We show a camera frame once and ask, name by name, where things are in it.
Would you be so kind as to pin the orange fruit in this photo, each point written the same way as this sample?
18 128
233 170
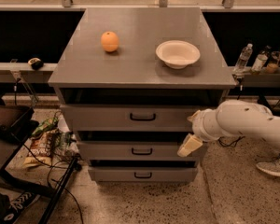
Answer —
109 41

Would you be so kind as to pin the black cart with tray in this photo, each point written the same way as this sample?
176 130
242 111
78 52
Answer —
15 127

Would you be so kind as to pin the plastic cup with straw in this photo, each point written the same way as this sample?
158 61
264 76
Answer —
273 63

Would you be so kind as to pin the clear plastic water bottle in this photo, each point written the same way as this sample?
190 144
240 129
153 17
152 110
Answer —
243 59

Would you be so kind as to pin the grey bottom drawer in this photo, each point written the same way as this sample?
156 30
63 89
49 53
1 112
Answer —
117 174

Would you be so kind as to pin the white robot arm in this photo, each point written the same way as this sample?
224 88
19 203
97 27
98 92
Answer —
231 118

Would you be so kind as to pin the tape measure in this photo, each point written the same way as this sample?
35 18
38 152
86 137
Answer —
35 63

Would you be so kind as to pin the grey knit sneaker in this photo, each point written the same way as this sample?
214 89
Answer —
270 167

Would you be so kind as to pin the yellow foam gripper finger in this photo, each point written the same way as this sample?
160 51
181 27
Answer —
190 144
193 116

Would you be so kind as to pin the black white sneaker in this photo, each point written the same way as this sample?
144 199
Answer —
18 206

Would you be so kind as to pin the black top drawer handle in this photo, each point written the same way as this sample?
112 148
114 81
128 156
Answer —
149 117

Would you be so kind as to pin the white bowl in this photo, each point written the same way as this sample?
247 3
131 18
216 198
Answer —
177 54

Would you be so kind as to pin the grey middle drawer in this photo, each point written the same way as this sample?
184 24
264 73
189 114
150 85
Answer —
135 151

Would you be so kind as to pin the grey drawer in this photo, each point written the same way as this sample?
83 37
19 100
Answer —
172 118
117 174
135 151

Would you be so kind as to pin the grey drawer cabinet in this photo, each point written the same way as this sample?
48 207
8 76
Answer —
134 75

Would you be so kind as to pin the grey top drawer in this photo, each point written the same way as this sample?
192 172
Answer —
172 118

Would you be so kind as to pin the brown snack bag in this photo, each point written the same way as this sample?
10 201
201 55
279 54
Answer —
40 151

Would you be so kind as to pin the green snack bag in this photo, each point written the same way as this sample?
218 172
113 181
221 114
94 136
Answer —
46 125

